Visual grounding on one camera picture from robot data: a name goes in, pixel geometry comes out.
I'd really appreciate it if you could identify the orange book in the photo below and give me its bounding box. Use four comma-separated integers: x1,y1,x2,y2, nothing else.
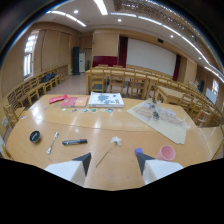
73,96,90,108

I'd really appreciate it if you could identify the beige paper sheet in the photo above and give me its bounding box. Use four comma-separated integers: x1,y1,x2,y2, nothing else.
126,99,188,145

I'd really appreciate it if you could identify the white artificial daisy flower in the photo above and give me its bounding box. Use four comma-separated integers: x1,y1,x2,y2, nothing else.
95,135,123,168

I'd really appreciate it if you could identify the black round tin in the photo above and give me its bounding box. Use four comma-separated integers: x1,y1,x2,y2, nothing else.
29,130,42,144

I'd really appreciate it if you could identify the black bag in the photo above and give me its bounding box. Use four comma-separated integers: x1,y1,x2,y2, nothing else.
39,71,58,84

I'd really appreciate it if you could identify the white tall cabinet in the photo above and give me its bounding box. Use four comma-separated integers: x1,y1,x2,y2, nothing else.
78,52,87,74

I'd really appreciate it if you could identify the black tall cabinet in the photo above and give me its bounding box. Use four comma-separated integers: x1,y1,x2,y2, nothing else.
71,46,81,76

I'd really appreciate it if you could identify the clear plastic bag with items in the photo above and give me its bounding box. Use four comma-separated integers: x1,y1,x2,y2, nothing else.
134,100,178,123

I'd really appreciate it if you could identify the white book with map cover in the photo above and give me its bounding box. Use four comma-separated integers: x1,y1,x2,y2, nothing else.
87,91,125,109

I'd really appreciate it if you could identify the black marker pen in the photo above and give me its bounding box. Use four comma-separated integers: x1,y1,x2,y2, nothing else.
61,138,88,146

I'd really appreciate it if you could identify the metal fork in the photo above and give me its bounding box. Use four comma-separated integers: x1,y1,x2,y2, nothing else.
46,131,60,155

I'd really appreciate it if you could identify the white projection screen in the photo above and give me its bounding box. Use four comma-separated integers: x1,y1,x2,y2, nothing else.
125,38,177,77

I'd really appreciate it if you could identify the pink book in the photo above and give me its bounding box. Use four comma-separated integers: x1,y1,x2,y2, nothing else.
60,96,79,108

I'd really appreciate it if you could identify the wooden long desk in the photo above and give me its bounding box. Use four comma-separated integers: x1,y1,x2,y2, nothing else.
85,66,174,100

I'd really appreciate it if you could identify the pink plastic cup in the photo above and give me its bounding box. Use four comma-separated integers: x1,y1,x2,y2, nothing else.
155,144,177,162

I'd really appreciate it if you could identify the red packet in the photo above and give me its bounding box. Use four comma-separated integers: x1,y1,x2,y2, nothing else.
48,94,69,105

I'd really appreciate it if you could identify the wooden chair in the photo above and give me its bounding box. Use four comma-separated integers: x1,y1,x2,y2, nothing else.
2,104,21,129
89,69,107,94
109,70,126,94

